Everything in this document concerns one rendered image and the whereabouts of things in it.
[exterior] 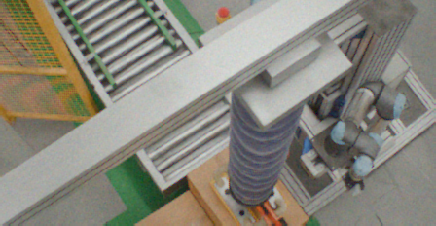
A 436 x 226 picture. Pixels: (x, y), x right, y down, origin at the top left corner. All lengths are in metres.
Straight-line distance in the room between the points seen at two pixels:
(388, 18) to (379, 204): 2.11
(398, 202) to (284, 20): 3.25
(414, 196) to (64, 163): 3.55
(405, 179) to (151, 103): 3.43
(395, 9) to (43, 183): 1.84
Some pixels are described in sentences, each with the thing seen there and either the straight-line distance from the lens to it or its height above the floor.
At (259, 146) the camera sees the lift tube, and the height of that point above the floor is 2.36.
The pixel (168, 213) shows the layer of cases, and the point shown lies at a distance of 3.99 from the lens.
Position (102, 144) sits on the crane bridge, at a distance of 1.49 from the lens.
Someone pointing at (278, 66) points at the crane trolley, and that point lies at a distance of 1.63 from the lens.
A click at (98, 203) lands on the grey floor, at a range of 4.63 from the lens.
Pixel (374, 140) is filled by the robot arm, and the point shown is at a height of 1.85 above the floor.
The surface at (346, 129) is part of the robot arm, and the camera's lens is 2.78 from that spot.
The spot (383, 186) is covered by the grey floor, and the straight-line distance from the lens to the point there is 4.71.
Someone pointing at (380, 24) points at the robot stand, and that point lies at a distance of 2.80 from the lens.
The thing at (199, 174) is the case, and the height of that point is 0.94.
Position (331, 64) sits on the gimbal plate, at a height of 2.88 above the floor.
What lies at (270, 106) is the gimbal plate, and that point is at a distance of 1.68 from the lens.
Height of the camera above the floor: 4.46
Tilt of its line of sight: 70 degrees down
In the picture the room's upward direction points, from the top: 3 degrees counter-clockwise
